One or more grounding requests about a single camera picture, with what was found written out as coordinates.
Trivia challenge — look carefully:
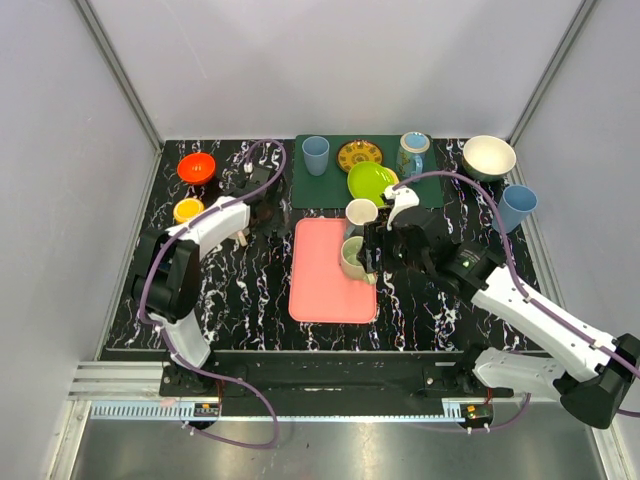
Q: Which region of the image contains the pink plastic tray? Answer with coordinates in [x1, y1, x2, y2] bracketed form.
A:
[289, 218, 377, 325]

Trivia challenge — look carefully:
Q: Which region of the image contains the light blue cup on mat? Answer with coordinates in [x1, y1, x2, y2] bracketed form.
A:
[302, 136, 330, 176]

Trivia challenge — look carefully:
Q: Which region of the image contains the lime green plate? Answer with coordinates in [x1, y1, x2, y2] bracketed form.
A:
[347, 162, 393, 207]

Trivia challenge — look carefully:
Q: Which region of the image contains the yellow patterned small plate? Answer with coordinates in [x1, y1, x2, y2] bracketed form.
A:
[337, 139, 384, 173]

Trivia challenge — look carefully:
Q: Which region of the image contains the light blue patterned mug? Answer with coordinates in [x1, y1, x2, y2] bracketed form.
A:
[396, 131, 431, 179]

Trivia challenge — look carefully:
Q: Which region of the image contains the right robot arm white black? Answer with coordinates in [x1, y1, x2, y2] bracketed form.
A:
[358, 207, 639, 429]

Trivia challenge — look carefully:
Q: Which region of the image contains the light blue cup right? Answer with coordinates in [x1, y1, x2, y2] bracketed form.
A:
[492, 184, 538, 234]

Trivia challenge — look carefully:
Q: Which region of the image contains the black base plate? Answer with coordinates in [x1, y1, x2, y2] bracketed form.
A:
[159, 351, 489, 419]

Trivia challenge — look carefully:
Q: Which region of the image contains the small white cup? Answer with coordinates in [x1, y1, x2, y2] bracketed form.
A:
[343, 199, 378, 240]

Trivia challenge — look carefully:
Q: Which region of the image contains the yellow mug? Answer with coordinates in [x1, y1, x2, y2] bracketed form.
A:
[173, 198, 205, 224]

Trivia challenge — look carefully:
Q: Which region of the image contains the yellow plate under green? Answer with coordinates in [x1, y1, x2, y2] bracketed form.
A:
[386, 168, 399, 185]

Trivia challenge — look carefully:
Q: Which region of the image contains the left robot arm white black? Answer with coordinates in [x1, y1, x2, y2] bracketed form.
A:
[125, 166, 279, 396]

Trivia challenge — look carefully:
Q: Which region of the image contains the white bowl grey outside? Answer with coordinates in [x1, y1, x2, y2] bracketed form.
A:
[463, 135, 517, 182]

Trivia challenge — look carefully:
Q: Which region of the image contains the orange bowl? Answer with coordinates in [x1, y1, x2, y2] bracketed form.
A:
[177, 152, 216, 186]

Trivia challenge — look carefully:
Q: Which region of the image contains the pale green mug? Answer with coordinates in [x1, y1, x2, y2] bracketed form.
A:
[340, 236, 377, 285]

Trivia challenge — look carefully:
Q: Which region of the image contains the pink mug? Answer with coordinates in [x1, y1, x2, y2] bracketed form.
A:
[235, 227, 250, 247]

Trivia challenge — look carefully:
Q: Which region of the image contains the dark green placemat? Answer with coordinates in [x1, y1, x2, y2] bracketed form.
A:
[291, 134, 438, 209]

